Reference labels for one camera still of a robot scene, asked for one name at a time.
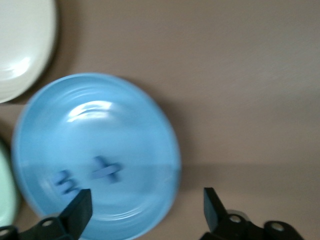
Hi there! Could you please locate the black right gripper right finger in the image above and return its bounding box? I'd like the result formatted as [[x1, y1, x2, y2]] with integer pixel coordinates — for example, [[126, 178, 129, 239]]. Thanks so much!
[[201, 187, 306, 240]]

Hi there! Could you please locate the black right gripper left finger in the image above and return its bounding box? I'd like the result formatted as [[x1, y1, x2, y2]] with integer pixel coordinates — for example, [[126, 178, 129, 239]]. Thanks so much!
[[0, 188, 93, 240]]

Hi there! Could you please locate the blue foam letter E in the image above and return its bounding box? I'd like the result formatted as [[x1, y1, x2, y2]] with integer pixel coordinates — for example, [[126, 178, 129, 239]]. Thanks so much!
[[51, 169, 81, 196]]

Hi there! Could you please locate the blue foam plus sign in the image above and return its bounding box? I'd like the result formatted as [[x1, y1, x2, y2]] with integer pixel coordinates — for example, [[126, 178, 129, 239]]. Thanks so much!
[[91, 155, 124, 185]]

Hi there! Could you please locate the green round plate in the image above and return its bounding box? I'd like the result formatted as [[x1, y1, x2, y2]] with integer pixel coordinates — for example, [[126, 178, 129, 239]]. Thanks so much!
[[0, 138, 20, 225]]

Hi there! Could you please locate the blue round plate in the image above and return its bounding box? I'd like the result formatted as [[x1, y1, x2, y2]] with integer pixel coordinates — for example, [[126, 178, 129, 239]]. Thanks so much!
[[11, 72, 182, 240]]

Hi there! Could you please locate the brown table cover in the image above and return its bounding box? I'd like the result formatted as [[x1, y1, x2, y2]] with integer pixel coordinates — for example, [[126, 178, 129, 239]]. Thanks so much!
[[0, 0, 320, 240]]

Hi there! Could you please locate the beige round plate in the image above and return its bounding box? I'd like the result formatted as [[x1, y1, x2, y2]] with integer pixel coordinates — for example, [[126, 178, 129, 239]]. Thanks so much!
[[0, 0, 58, 104]]

